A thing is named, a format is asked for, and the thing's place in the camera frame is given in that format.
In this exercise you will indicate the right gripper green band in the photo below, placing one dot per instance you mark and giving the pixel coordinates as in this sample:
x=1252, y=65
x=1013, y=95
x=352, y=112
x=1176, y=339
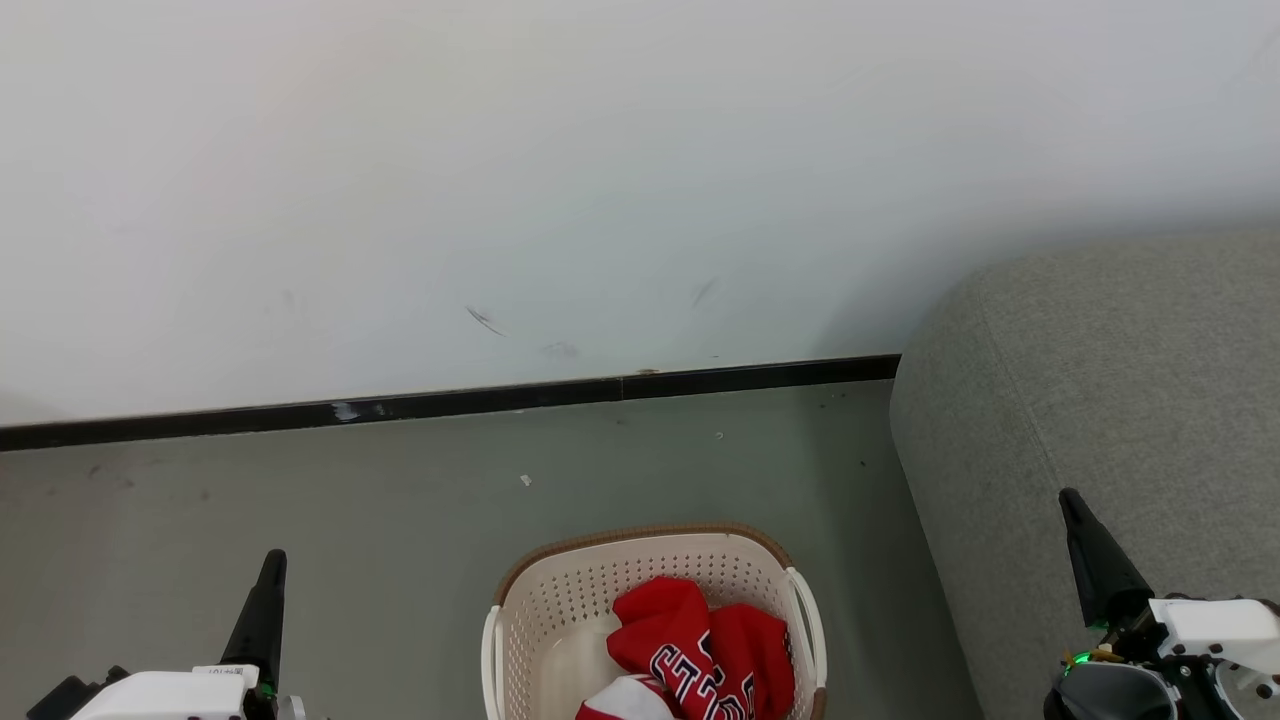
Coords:
x=1200, y=625

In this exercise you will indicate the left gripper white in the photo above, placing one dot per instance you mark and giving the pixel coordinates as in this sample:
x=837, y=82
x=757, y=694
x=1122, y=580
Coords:
x=165, y=695

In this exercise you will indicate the red jersey with white sleeves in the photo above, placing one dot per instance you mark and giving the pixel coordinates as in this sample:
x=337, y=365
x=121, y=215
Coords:
x=680, y=625

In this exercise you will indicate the grey fabric sofa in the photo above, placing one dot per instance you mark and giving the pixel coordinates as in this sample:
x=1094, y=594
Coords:
x=1100, y=380

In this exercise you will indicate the cream perforated laundry basket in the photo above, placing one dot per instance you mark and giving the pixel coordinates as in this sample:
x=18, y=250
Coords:
x=560, y=620

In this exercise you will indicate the black skirting board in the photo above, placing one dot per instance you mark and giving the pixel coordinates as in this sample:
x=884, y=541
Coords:
x=500, y=398

